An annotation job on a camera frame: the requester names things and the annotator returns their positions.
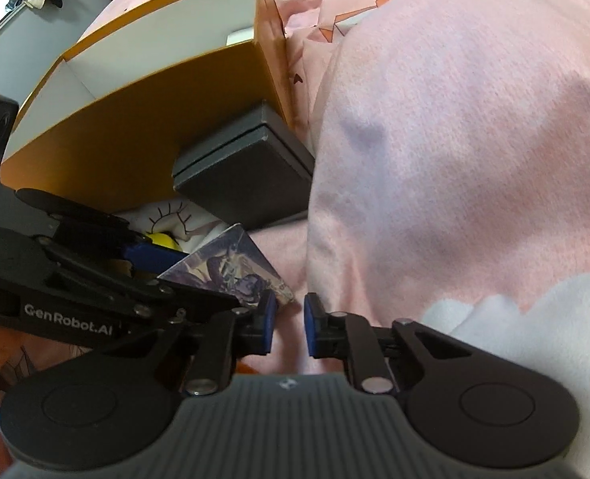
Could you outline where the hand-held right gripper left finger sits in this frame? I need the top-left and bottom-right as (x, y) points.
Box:
(184, 292), (277, 397)

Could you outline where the yellow plastic toy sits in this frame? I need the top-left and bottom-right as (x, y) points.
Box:
(145, 232), (183, 253)

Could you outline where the long white box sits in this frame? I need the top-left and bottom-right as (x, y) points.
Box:
(225, 27), (255, 46)

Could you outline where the orange cardboard box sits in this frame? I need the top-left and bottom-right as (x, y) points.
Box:
(0, 0), (296, 215)

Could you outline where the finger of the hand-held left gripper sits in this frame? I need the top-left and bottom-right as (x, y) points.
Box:
(16, 190), (188, 276)
(38, 239), (241, 324)

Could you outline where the dark grey square box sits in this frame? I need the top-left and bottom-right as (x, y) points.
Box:
(172, 101), (317, 230)

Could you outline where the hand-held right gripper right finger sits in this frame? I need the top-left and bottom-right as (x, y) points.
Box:
(304, 293), (495, 395)

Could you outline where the illustrated picture card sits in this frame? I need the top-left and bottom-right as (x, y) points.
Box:
(156, 224), (296, 309)

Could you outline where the pink printed blanket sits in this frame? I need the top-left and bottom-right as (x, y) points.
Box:
(0, 0), (590, 479)

